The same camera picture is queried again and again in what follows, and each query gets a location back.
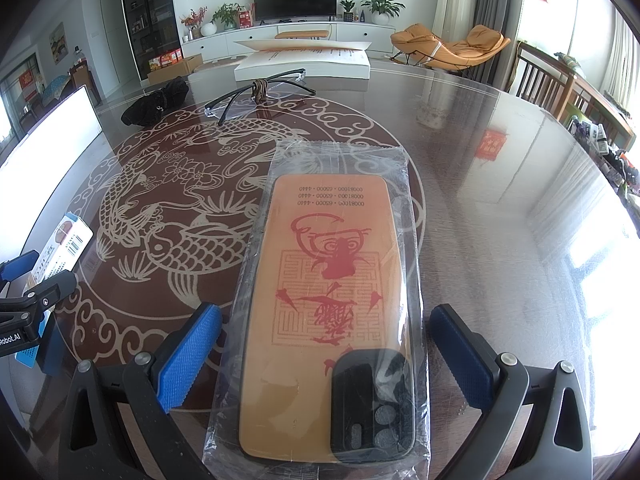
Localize wooden chair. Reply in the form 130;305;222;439
515;40;576;124

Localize plain white curtain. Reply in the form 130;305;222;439
600;9;637;107

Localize orange lounge chair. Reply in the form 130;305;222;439
390;23;511;71

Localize red flower vase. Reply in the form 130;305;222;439
179;7;209;42

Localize clutter of small bottles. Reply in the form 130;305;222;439
570;114;640;192

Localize white flat gift box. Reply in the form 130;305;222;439
233;37;372;84

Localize framed wall picture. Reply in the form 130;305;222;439
48;22;69;64

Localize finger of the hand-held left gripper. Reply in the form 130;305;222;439
0;250;40;287
0;270;77;328

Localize phone case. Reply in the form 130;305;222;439
202;140;434;472

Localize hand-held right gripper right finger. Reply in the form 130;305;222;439
430;304;593;480

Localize grey curtain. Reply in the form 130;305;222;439
472;0;526;44

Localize large plant white pot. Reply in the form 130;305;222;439
360;0;405;25

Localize white board panel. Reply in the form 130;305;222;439
0;85;104;267

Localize orange cushion stool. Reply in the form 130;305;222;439
274;28;332;41

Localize clear black eyeglasses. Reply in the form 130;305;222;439
203;68;317;126

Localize black cloth pouch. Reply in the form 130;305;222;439
121;75;190;127

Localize bushy green potted plant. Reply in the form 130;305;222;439
212;3;244;31

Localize dark display cabinet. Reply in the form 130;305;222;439
119;0;182;81

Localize white television cabinet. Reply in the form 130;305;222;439
180;20;402;62

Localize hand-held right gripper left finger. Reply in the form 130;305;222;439
57;302;222;480

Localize cardboard box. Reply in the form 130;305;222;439
146;48;204;84

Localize black television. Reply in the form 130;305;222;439
252;0;339;24

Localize white curtain patterned top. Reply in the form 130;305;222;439
434;0;481;41

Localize white blue medicine box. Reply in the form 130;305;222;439
27;212;95;311

